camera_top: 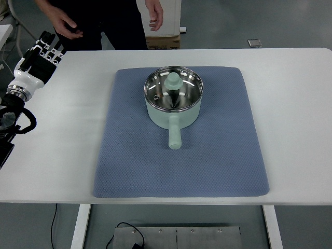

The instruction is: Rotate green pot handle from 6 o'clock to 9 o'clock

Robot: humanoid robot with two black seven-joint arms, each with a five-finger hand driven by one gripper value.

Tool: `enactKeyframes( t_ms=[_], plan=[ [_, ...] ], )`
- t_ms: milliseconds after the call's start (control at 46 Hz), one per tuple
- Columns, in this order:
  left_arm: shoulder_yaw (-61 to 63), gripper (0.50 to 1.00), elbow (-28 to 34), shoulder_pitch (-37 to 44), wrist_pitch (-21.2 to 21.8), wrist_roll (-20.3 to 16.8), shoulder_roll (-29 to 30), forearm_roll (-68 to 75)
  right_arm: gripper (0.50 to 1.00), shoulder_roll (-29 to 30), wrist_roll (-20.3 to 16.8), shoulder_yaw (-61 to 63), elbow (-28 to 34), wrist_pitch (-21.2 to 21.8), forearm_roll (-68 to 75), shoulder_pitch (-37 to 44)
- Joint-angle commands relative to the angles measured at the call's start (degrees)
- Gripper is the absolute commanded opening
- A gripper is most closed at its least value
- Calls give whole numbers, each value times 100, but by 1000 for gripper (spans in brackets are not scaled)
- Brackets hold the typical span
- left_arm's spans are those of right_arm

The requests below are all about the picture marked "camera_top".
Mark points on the green pot with handle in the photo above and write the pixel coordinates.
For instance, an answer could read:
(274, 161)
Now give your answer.
(174, 122)

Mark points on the person's right hand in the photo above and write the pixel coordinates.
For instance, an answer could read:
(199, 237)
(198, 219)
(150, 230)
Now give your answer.
(63, 24)

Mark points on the grey metal base plate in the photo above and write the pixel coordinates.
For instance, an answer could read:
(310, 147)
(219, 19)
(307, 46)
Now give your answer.
(177, 237)

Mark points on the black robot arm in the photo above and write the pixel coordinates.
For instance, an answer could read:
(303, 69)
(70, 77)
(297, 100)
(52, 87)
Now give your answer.
(15, 118)

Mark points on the metal floor socket plate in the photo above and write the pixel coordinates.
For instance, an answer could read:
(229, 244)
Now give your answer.
(254, 43)

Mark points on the white cabinet on floor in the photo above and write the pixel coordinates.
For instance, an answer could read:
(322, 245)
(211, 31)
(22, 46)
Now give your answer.
(171, 18)

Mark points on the person's left hand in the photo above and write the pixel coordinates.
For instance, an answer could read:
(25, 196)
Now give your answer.
(155, 13)

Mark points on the blue quilted mat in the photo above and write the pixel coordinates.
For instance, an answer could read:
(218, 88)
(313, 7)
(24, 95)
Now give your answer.
(218, 155)

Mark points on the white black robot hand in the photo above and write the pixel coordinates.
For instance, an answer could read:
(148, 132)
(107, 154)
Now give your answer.
(30, 77)

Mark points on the glass lid green knob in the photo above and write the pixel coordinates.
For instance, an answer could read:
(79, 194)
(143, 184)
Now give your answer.
(173, 89)

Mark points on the white table leg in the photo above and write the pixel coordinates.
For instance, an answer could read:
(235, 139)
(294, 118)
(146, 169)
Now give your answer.
(272, 227)
(82, 220)

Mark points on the cardboard box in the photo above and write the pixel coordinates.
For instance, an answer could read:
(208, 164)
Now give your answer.
(163, 42)

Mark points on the white table leg left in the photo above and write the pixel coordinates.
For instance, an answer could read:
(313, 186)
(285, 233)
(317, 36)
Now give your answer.
(82, 220)

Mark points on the person in black clothes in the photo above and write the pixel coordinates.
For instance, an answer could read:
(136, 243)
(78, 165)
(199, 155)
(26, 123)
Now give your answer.
(120, 21)

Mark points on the white table leg right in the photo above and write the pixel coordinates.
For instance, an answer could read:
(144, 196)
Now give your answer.
(272, 227)

